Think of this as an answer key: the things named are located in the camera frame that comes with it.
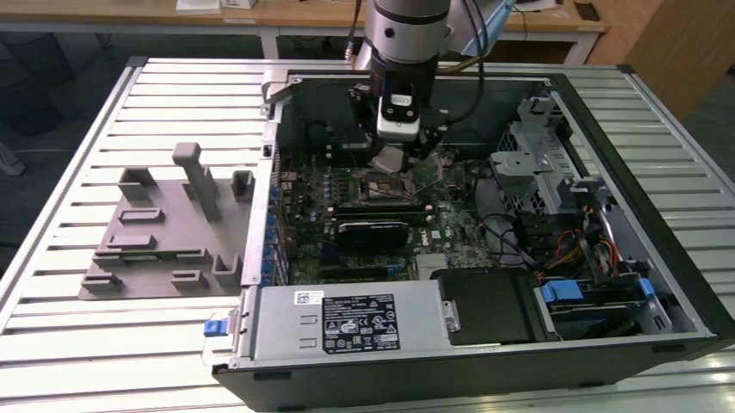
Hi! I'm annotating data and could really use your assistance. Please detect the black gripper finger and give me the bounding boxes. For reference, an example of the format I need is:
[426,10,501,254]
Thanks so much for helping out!
[404,126,448,176]
[346,83,384,159]

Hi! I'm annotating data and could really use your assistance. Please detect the metal socket cover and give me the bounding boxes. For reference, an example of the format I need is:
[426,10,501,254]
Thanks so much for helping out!
[409,163,459,194]

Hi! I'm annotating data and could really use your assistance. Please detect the silver CPU chip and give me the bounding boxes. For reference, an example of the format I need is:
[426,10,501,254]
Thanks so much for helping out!
[366,145,408,176]

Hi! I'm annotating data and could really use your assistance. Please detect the silver metal drive cage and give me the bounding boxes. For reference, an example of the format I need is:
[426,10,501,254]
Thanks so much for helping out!
[487,96,584,216]

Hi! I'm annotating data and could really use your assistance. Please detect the green motherboard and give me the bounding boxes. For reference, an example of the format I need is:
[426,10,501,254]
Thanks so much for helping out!
[273,144,521,286]

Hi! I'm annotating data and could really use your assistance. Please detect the black graphics card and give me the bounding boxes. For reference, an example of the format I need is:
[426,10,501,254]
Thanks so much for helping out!
[334,219,412,252]

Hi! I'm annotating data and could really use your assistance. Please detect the silver chipset heatsink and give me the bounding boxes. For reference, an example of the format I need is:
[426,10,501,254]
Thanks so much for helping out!
[416,253,449,277]

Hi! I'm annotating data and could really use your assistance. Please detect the light wooden desk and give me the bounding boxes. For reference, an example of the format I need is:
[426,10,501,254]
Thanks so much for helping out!
[0,0,282,61]
[274,0,611,65]

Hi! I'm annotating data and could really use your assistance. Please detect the black expansion slot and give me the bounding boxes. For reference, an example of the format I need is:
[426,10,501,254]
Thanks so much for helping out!
[317,265,392,280]

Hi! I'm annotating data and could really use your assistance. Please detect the blue disk carrier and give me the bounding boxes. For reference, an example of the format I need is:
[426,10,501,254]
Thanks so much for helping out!
[539,279,581,309]

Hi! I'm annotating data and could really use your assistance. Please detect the grey plastic parts rack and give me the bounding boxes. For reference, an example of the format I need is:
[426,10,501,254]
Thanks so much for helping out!
[76,141,257,301]

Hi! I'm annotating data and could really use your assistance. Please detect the wooden cabinet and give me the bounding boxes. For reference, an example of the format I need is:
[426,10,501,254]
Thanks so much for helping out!
[585,0,735,120]

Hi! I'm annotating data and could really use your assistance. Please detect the metal disk bay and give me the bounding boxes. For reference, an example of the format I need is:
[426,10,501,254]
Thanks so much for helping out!
[531,274,659,343]

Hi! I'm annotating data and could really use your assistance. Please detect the grey power supply unit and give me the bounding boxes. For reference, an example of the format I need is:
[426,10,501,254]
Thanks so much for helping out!
[250,283,461,361]

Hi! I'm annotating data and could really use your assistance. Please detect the black open PC case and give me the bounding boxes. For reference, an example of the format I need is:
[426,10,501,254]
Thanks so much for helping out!
[209,64,727,413]

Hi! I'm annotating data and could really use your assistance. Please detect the black office chair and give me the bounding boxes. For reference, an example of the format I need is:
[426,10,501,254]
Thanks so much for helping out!
[0,32,76,139]

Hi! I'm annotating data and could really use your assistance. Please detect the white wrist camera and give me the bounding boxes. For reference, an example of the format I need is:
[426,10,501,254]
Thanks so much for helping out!
[376,81,426,142]

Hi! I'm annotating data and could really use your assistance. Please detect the black camera cable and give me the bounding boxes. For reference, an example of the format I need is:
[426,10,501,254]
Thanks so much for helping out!
[438,0,489,130]

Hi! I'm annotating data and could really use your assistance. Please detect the grey metal corner bracket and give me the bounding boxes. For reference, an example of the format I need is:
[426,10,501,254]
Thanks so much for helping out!
[260,70,294,118]

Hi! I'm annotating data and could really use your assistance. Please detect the black wire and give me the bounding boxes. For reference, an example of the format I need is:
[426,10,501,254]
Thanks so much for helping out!
[475,206,552,270]

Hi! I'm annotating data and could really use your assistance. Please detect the yellow wire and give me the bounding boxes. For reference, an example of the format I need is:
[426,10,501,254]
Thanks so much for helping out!
[541,247,581,270]

